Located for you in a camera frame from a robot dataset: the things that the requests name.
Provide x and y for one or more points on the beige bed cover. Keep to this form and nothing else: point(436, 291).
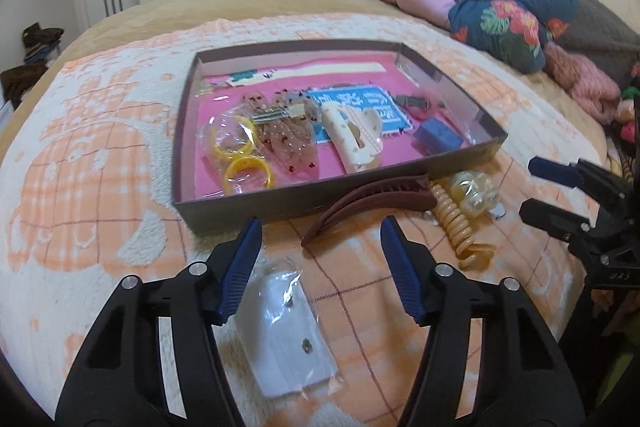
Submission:
point(148, 20)

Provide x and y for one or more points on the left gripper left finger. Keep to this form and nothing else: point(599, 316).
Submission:
point(116, 378)

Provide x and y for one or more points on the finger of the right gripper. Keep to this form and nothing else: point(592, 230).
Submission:
point(567, 175)
point(556, 222)

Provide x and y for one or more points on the floral blue pink quilt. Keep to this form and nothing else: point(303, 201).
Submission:
point(475, 1)

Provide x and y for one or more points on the brown shallow cardboard box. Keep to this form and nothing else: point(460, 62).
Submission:
point(210, 214)

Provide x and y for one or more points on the yellow hoop earrings bag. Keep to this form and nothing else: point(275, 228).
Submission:
point(231, 146)

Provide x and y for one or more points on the cream claw hair clip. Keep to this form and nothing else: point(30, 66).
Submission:
point(356, 135)

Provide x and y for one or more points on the orange white plush blanket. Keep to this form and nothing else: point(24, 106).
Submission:
point(85, 201)

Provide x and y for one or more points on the pearl hair accessory bag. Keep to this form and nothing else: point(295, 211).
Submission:
point(475, 194)

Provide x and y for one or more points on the orange spiral hair clip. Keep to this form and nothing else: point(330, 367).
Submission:
point(470, 254)

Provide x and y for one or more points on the white card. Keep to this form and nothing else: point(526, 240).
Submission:
point(282, 337)

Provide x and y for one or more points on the pink knitted blanket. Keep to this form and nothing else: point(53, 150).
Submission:
point(596, 93)

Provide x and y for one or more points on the pink dotted bow hair clip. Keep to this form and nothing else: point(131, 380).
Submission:
point(285, 124)

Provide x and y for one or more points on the pile of dark clothes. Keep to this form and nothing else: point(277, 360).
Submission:
point(39, 43)

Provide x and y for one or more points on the dark red banana hair clip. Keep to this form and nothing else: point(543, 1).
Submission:
point(400, 192)

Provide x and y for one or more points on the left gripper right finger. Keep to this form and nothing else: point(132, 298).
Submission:
point(523, 378)

